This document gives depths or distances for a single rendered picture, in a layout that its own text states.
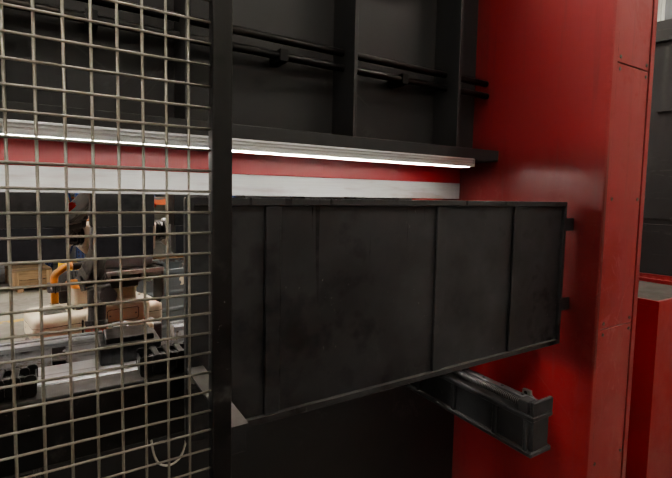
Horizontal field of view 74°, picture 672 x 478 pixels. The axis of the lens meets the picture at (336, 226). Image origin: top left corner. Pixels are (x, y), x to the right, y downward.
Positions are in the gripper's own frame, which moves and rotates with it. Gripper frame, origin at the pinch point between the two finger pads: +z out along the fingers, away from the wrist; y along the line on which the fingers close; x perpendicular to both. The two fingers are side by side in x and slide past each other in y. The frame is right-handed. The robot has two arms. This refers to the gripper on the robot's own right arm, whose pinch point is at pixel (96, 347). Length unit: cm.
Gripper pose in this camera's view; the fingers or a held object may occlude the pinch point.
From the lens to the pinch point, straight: 180.5
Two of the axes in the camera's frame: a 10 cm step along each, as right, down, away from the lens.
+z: 0.6, 9.9, -1.6
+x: 9.2, 0.1, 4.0
